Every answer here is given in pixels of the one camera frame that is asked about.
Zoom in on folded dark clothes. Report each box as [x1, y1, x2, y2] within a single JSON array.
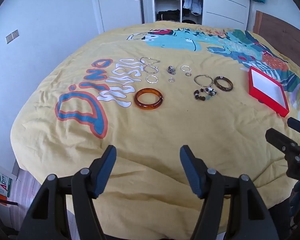
[[156, 9, 180, 22]]

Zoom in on wall light switch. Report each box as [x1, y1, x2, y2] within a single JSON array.
[[5, 29, 19, 44]]

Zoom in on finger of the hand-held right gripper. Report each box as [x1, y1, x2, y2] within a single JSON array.
[[287, 117, 300, 137], [265, 128, 298, 153]]

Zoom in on thin silver chain necklace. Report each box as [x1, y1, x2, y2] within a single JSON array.
[[139, 57, 161, 67]]

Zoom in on green and white carton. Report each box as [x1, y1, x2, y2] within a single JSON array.
[[0, 165, 14, 198]]

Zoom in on beaded bracelet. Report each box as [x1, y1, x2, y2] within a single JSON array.
[[193, 87, 217, 102]]

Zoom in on yellow printed blanket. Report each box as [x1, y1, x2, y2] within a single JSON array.
[[11, 22, 300, 233]]

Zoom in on amber bangle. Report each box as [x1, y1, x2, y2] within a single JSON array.
[[134, 88, 164, 111]]

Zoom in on open white wardrobe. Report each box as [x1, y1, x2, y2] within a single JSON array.
[[150, 0, 204, 24]]

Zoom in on rhinestone bracelet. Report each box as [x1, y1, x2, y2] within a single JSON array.
[[143, 64, 158, 74]]

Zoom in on dark brown bangle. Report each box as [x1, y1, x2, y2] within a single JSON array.
[[214, 76, 233, 92]]

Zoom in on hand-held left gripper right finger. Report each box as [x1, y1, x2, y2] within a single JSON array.
[[179, 145, 280, 240]]

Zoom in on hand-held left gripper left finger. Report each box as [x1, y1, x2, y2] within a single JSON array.
[[17, 145, 117, 240]]

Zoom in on red jewelry box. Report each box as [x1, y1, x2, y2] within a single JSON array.
[[248, 66, 289, 117]]

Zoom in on thin metal bangle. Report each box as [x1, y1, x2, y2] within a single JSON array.
[[194, 74, 214, 88]]

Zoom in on white wardrobe door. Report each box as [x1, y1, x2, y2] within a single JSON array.
[[201, 0, 252, 30]]

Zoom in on wooden headboard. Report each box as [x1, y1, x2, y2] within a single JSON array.
[[252, 10, 300, 55]]

